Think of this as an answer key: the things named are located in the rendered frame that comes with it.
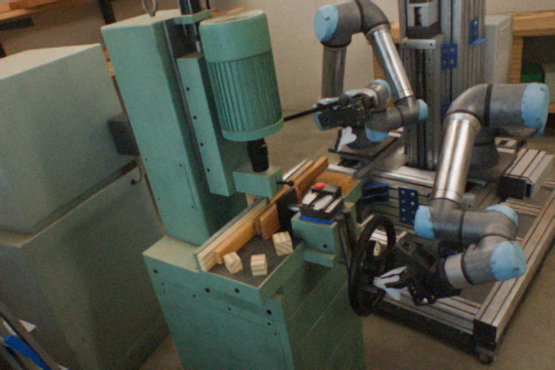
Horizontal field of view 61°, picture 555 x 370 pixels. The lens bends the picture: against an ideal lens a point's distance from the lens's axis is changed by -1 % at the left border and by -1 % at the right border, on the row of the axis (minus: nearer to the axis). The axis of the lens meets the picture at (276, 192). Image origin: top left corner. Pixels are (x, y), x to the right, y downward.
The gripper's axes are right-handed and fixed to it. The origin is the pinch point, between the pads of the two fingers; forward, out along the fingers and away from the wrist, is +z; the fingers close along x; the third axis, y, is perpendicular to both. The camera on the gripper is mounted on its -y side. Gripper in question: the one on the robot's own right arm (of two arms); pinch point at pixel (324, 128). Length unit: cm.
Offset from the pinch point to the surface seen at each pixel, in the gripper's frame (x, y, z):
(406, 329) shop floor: 112, -27, -44
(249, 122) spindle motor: -11.0, -8.6, 19.3
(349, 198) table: 27.3, -7.2, -9.6
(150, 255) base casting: 21, -61, 33
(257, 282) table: 25.3, -8.4, 39.3
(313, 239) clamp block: 25.7, -3.8, 18.5
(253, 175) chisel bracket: 5.0, -18.6, 15.7
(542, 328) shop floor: 126, 23, -69
